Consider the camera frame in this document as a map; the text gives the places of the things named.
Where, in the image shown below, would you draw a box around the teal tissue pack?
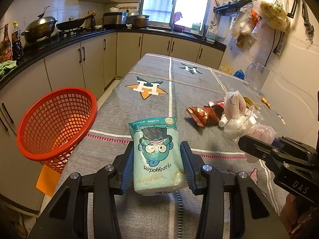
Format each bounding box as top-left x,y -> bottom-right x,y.
129,117 -> 187,196

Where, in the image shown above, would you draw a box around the red snack packet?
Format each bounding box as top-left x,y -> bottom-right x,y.
186,107 -> 221,128

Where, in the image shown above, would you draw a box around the thin plastic bag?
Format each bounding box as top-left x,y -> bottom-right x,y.
224,91 -> 277,145

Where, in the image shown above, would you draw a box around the red foot cream box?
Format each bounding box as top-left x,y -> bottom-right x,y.
204,100 -> 224,120

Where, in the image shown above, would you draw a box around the lower kitchen cabinets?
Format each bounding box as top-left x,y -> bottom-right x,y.
1,36 -> 222,212

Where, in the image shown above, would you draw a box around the right hand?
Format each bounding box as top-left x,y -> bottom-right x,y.
280,193 -> 318,234

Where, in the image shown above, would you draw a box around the white spray bottle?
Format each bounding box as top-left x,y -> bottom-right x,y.
219,114 -> 229,128

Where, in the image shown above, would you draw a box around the orange stool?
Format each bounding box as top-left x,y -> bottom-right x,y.
36,165 -> 61,197

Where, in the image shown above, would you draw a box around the gold candy wrapper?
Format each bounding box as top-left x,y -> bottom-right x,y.
261,97 -> 271,109

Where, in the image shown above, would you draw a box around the red plastic basket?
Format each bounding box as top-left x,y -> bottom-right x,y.
17,87 -> 97,173

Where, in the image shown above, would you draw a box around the clear glass pitcher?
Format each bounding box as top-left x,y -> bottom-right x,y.
245,63 -> 270,92

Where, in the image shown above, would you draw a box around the grey patterned tablecloth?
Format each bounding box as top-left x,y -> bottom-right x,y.
59,55 -> 287,238

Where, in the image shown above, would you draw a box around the blue plastic object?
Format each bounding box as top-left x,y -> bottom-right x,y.
234,70 -> 245,80

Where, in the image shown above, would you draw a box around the hanging plastic bags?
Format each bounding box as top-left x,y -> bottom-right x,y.
230,0 -> 290,48

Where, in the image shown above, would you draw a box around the green cloth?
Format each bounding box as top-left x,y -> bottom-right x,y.
0,61 -> 17,79

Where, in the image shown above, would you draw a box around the dark sauce bottle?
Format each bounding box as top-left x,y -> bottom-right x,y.
11,22 -> 23,65

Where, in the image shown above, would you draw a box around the rice cooker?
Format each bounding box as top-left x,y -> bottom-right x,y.
102,12 -> 127,29

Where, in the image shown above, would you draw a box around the black frying pan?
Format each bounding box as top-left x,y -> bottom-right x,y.
56,11 -> 96,31

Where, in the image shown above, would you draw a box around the brown cooking pot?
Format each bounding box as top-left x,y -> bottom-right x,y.
126,11 -> 150,29

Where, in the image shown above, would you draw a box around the soy sauce bottle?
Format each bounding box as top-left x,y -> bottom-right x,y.
2,24 -> 12,62

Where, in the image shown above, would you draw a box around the steel wok with lid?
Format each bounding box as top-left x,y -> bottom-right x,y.
21,5 -> 57,43

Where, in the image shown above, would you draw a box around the window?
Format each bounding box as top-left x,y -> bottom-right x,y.
140,0 -> 210,32

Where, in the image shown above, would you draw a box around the wall shelf rack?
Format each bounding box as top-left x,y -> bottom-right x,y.
213,0 -> 251,16

